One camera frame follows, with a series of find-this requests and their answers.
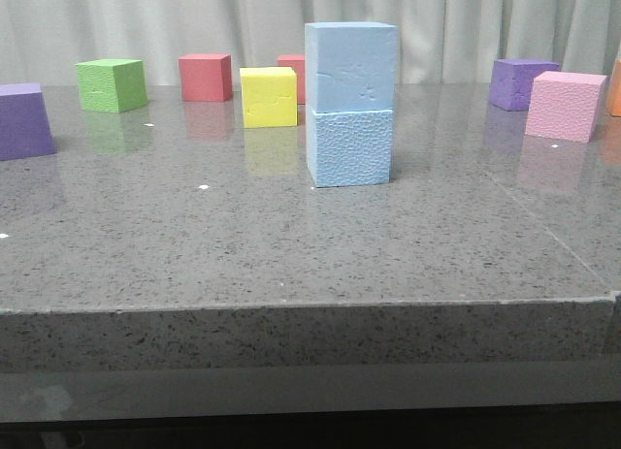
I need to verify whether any textured light blue foam cube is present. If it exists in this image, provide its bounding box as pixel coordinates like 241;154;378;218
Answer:
306;108;393;187

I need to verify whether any smooth light blue foam cube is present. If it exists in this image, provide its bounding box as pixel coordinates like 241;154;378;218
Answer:
305;22;399;112

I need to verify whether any yellow foam cube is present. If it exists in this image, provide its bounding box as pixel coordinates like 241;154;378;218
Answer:
240;67;298;128

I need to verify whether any red foam cube right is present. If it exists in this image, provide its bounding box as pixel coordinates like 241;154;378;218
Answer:
276;54;307;106

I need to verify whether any red foam cube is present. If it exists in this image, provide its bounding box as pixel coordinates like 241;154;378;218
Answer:
178;53;233;102
276;54;307;106

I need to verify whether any red foam cube left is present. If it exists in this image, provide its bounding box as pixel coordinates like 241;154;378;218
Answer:
178;53;233;102

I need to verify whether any white pleated curtain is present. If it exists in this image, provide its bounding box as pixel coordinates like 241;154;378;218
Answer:
1;0;620;85

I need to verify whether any green foam cube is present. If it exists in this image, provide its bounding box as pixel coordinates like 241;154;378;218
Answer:
75;59;148;112

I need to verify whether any purple foam cube right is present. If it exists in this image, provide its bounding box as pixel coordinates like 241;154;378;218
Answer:
488;58;561;112

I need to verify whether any purple foam cube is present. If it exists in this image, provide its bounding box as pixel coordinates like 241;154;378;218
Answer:
1;82;56;161
488;58;561;112

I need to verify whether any pink foam cube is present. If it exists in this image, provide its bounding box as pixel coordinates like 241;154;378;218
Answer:
525;71;607;143

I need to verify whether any purple foam cube left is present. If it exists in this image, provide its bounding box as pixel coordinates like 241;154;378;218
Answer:
1;82;56;161

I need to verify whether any orange foam cube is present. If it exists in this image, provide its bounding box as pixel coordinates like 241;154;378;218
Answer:
606;58;621;117

